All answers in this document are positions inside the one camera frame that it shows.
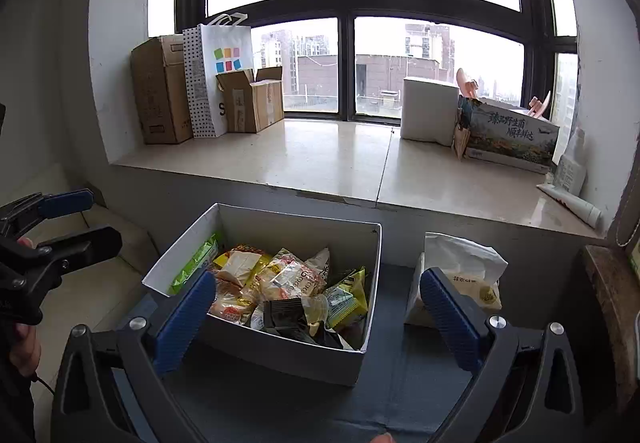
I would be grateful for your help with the white cardboard box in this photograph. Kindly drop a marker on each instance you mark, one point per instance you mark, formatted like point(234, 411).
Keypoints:
point(280, 358)

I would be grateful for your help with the black window frame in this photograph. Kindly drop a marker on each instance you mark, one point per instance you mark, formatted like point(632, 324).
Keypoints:
point(342, 23)

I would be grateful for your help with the printed landscape carton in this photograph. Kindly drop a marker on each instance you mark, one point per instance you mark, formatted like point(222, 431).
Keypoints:
point(510, 138)

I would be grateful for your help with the black snack packet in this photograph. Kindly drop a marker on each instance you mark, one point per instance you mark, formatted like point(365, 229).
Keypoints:
point(282, 315)

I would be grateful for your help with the white plastic bottle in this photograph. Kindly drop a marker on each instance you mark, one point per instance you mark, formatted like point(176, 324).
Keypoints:
point(570, 168)

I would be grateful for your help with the white tube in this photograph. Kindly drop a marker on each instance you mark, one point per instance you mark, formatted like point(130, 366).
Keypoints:
point(570, 205)

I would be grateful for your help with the round cookie packet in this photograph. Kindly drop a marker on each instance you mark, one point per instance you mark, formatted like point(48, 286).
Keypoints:
point(287, 278)

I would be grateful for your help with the yellow-green snack packet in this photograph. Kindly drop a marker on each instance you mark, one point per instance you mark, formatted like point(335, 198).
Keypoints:
point(345, 300)

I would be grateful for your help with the person's left forearm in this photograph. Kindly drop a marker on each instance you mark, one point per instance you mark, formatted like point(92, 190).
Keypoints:
point(12, 403)

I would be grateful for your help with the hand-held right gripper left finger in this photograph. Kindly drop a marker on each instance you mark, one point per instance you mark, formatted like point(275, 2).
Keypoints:
point(185, 318)

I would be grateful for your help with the dotted white paper bag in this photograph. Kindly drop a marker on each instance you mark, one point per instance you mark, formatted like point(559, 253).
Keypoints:
point(210, 88)

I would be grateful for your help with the white foam box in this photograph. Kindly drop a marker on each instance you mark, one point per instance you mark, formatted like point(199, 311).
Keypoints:
point(427, 110)

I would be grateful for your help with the wooden side table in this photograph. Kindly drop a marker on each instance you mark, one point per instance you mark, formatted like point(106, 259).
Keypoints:
point(615, 303)

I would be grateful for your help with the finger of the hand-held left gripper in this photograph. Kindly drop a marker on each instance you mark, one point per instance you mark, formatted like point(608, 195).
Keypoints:
point(65, 204)
point(85, 243)

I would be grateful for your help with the small open cardboard box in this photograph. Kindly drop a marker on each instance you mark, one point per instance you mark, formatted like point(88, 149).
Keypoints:
point(255, 103)

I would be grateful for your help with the brown stitched leather bag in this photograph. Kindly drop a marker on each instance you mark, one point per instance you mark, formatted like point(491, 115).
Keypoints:
point(630, 203)

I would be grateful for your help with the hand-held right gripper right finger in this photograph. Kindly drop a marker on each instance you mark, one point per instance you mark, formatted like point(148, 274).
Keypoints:
point(450, 323)

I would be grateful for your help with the yellow snack packet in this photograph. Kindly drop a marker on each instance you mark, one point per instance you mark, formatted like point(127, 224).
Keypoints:
point(240, 268)

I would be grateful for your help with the tall green snack packet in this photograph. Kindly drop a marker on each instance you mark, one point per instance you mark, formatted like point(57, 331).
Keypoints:
point(195, 263)

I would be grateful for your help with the large cardboard box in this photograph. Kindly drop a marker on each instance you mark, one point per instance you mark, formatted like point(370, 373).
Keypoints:
point(160, 93)

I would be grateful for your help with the soft tissue pack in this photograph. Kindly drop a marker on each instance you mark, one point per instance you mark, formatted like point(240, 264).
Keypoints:
point(460, 263)

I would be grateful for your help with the pink plastic object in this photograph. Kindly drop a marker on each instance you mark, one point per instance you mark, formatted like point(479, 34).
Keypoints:
point(467, 83)
point(541, 105)

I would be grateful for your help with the clear bread packet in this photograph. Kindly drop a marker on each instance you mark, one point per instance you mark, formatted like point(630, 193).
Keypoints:
point(230, 305)

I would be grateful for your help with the person's left hand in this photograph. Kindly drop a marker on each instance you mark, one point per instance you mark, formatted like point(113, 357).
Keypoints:
point(25, 348)

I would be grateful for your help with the brown paper packet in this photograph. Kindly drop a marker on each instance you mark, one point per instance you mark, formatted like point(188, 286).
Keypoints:
point(461, 138)

